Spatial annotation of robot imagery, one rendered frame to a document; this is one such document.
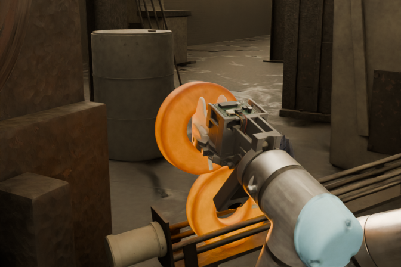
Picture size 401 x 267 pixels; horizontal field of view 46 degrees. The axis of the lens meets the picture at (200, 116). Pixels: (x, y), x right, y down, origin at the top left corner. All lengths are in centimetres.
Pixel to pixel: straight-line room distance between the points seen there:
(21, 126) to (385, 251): 56
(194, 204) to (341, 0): 240
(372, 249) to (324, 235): 14
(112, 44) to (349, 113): 159
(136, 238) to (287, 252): 31
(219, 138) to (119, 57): 255
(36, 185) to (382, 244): 48
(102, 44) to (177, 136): 251
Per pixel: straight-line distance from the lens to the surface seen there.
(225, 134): 65
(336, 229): 52
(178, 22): 855
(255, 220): 86
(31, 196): 71
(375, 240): 65
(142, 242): 79
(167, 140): 76
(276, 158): 59
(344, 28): 306
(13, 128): 79
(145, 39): 317
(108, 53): 322
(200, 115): 74
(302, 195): 55
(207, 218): 83
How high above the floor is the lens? 106
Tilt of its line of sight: 13 degrees down
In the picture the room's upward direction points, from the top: straight up
